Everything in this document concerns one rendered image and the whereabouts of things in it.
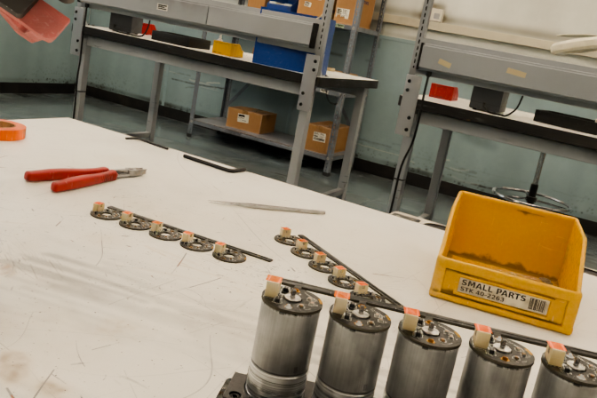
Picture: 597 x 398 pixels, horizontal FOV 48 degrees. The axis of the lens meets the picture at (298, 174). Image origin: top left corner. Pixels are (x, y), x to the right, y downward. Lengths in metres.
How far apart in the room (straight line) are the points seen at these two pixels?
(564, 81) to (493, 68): 0.24
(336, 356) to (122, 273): 0.20
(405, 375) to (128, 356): 0.14
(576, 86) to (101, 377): 2.26
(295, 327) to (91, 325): 0.14
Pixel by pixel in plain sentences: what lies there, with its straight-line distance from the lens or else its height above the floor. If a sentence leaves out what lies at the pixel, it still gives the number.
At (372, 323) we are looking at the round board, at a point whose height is 0.81.
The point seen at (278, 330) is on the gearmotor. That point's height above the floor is 0.80.
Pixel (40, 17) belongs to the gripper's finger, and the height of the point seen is 0.90.
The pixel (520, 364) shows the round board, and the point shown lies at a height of 0.81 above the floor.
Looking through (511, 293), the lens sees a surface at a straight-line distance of 0.49.
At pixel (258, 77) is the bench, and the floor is 0.69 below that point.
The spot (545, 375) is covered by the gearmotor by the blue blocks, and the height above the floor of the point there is 0.81.
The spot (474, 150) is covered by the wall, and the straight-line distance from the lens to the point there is 4.71.
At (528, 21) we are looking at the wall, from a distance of 4.68.
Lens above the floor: 0.92
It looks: 12 degrees down
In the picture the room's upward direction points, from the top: 11 degrees clockwise
